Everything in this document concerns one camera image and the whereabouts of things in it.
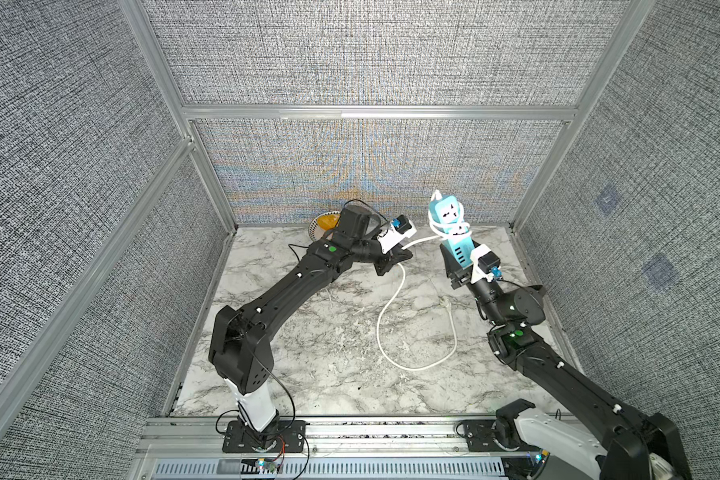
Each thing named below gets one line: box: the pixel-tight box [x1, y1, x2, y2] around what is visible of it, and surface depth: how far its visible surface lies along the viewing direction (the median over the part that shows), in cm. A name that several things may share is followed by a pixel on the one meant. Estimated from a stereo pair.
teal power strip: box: [428, 195, 475, 270], surface depth 61 cm
